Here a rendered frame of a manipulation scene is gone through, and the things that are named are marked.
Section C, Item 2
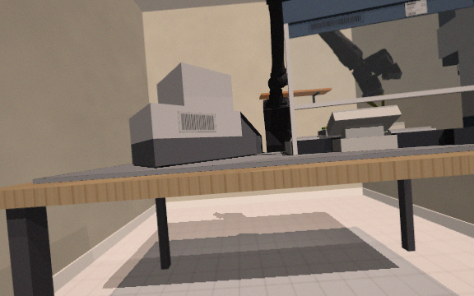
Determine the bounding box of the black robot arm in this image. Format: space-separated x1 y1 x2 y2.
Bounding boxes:
266 0 290 107

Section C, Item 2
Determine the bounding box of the grey rack with round holes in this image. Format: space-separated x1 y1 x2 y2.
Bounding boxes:
318 129 342 138

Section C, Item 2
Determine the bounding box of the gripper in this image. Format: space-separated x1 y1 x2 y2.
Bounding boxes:
366 100 385 107

